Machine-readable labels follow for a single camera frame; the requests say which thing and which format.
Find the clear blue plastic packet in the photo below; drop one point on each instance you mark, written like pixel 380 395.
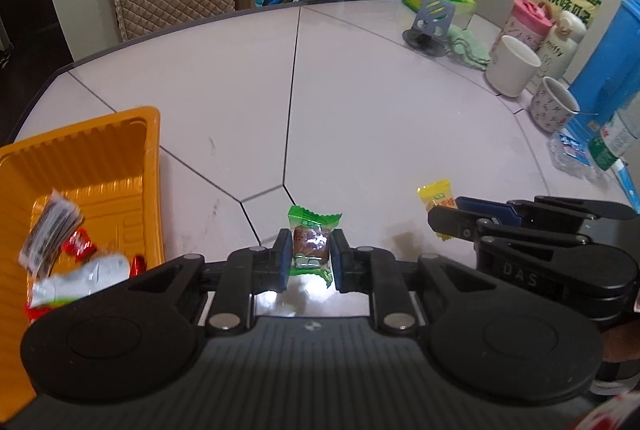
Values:
pixel 572 157

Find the white miffy bottle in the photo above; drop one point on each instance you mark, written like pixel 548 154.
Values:
pixel 558 49

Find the green label water bottle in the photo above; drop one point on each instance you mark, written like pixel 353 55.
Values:
pixel 617 135

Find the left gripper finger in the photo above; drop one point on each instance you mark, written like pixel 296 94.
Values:
pixel 472 227
pixel 520 212

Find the pink lidded tumbler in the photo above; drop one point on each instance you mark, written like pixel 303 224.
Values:
pixel 528 23

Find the small red candy wrapper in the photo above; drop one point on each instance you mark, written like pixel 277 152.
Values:
pixel 79 245

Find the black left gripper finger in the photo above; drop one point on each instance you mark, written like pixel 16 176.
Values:
pixel 376 273
pixel 237 281

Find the patterned white cup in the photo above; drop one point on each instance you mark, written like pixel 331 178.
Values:
pixel 552 106

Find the orange plastic tray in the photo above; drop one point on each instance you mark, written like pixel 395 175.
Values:
pixel 108 166

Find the green snack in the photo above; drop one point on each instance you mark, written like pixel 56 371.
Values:
pixel 311 242

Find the black white snack packet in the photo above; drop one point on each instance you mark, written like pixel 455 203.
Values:
pixel 58 220

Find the white red snack packet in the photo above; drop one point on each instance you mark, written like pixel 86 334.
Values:
pixel 57 290

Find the blue plastic container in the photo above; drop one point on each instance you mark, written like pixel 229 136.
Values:
pixel 611 76

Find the yellow wrapped candy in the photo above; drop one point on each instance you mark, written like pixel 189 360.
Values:
pixel 436 193

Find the grey phone stand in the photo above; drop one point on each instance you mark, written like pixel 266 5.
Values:
pixel 428 33

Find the light green cloth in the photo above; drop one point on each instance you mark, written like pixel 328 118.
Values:
pixel 463 46

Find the white ceramic mug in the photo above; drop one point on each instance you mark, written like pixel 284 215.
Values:
pixel 511 66

